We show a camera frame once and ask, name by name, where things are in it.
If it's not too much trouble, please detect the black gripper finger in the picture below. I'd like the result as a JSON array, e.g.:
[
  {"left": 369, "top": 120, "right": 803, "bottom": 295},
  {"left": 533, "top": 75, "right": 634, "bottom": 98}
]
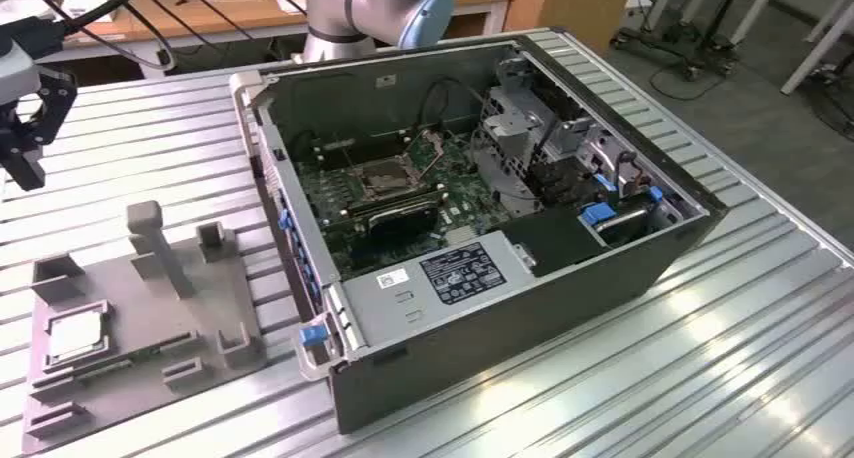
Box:
[{"left": 0, "top": 69, "right": 79, "bottom": 192}]

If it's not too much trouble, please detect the silver CPU chip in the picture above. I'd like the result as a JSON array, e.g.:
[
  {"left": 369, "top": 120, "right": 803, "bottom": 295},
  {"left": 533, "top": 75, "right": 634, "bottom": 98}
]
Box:
[{"left": 47, "top": 311, "right": 115, "bottom": 367}]

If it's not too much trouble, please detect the CPU socket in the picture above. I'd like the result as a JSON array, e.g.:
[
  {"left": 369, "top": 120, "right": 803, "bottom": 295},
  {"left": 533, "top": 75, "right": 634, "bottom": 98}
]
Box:
[{"left": 357, "top": 160, "right": 416, "bottom": 202}]

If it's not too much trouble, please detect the black RAM slot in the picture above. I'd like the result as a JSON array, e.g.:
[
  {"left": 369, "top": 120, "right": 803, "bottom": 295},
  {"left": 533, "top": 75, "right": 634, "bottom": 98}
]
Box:
[{"left": 343, "top": 195, "right": 446, "bottom": 219}]

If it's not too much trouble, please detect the grey parts rack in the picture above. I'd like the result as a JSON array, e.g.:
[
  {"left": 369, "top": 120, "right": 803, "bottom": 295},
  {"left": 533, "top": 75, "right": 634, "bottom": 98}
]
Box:
[{"left": 23, "top": 200, "right": 269, "bottom": 442}]

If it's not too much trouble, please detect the green RAM stick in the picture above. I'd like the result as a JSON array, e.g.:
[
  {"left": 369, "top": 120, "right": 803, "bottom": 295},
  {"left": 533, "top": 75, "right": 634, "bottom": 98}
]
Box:
[{"left": 73, "top": 335, "right": 202, "bottom": 379}]

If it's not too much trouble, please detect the metal socket cover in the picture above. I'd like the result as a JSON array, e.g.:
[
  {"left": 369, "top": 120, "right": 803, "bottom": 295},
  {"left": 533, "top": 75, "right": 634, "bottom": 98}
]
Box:
[{"left": 408, "top": 130, "right": 462, "bottom": 178}]

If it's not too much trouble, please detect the green motherboard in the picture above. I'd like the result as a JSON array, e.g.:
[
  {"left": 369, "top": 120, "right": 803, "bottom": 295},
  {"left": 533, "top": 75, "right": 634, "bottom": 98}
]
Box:
[{"left": 293, "top": 130, "right": 509, "bottom": 274}]

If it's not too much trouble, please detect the silver power supply unit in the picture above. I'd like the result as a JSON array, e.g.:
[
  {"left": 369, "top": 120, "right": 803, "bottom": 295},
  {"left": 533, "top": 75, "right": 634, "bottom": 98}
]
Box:
[{"left": 326, "top": 230, "right": 540, "bottom": 359}]

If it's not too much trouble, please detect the metal disk bay cage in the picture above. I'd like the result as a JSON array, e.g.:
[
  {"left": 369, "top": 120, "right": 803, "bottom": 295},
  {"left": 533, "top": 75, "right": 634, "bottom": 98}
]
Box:
[{"left": 477, "top": 85, "right": 556, "bottom": 199}]

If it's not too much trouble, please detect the black plastic shroud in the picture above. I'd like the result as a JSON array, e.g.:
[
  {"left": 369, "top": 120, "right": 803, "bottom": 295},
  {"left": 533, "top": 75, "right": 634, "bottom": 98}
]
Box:
[{"left": 500, "top": 210, "right": 602, "bottom": 279}]

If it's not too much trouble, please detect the blue disk carrier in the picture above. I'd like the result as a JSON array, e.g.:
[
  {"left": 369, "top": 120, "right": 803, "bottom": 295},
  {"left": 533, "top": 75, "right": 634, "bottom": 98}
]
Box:
[{"left": 577, "top": 202, "right": 617, "bottom": 230}]

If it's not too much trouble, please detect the open dark PC case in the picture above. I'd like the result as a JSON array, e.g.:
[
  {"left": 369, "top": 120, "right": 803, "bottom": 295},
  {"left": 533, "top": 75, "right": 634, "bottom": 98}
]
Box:
[{"left": 229, "top": 26, "right": 729, "bottom": 435}]

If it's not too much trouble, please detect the black wheeled stand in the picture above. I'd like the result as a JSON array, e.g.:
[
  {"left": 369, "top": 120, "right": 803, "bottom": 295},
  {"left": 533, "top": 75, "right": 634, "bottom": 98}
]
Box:
[{"left": 612, "top": 0, "right": 753, "bottom": 82}]

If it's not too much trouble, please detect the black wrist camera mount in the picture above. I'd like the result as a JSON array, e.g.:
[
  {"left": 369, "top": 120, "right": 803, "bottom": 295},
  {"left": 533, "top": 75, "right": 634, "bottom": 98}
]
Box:
[{"left": 0, "top": 19, "right": 70, "bottom": 63}]

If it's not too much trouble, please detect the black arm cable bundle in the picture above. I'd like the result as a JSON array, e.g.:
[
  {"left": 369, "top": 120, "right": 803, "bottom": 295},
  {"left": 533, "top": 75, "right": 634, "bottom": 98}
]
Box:
[{"left": 57, "top": 0, "right": 202, "bottom": 72}]

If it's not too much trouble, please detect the black looped wire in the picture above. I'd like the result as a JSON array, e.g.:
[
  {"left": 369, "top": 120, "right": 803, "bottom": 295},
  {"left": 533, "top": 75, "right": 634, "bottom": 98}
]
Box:
[{"left": 424, "top": 79, "right": 485, "bottom": 130}]

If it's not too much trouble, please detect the white table frame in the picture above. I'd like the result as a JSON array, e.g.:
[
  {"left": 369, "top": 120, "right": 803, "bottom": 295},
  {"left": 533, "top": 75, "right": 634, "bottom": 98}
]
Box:
[{"left": 779, "top": 0, "right": 854, "bottom": 97}]

